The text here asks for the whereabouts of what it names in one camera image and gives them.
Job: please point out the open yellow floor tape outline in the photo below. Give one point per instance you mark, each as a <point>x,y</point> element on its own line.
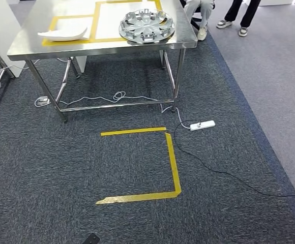
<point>174,168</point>

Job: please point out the white curved plastic part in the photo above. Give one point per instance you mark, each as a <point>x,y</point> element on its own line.
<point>60,34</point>

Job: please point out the long white power strip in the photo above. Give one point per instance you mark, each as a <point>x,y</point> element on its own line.
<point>206,125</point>

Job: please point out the steel workbench table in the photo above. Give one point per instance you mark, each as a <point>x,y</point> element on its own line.
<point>183,37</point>

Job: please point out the black chair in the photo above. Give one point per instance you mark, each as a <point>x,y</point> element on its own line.
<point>194,24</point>

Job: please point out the person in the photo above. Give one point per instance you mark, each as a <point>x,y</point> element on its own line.
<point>203,10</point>
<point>249,13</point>

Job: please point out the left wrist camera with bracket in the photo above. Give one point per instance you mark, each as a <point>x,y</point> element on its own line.
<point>91,239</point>

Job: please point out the yellow workbench tape outline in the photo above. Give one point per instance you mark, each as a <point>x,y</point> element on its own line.
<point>95,27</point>

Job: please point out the grey wheel cover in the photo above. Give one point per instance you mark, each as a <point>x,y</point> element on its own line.
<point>147,25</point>

